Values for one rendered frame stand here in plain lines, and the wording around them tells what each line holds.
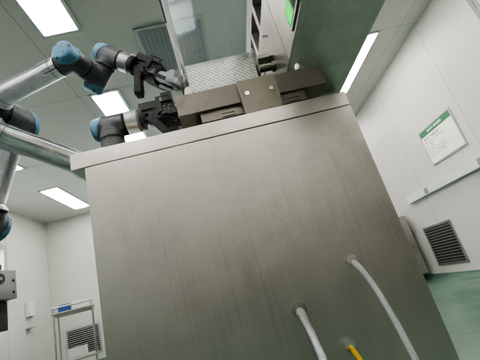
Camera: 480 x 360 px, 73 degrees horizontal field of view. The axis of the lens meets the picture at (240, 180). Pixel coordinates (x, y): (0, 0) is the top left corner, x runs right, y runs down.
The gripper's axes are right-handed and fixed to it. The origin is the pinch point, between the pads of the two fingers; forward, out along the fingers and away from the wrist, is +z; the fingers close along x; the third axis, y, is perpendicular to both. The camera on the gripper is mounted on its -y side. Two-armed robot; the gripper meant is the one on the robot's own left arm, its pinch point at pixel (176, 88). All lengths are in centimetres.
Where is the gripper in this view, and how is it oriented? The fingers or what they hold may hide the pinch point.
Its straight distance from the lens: 125.2
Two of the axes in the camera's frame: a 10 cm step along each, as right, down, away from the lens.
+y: 4.2, -8.6, 2.9
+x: 0.1, 3.3, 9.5
